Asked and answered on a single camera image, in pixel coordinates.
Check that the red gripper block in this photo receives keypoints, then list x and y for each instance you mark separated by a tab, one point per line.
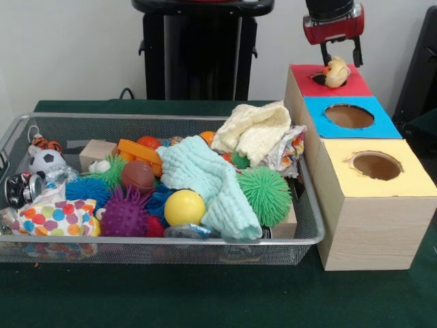
334	29

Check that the yellow plush duck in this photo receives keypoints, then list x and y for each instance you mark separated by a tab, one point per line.
338	73

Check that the cream waffle cloth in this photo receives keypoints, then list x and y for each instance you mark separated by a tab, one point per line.
252	130

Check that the mint green waffle cloth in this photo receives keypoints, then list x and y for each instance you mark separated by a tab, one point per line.
211	184

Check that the tiger plush toy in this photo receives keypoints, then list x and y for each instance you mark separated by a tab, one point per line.
42	145

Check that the multicoloured patterned cloth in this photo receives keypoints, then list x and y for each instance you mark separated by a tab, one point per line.
54	215

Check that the clear mesh bin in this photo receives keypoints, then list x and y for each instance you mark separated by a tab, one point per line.
307	218

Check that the wooden box with three holes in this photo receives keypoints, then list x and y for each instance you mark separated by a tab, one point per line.
375	232

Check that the black upright panel stand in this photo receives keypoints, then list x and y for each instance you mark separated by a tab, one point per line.
420	68

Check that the plain green spiky ball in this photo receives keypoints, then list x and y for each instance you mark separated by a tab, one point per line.
264	194

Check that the smooth yellow ball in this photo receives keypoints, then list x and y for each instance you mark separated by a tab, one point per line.
184	207

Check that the brown toy football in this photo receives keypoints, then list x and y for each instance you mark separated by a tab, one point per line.
137	176

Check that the purple spiky toy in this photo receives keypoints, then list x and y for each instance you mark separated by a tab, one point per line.
124	215

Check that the dark green tablecloth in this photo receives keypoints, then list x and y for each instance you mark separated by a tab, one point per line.
205	297

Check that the plain blue spiky ball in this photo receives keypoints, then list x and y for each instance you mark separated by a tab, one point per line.
85	189

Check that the small soccer ball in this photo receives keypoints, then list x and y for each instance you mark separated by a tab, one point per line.
46	160

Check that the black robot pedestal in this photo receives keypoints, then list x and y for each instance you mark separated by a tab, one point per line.
198	61

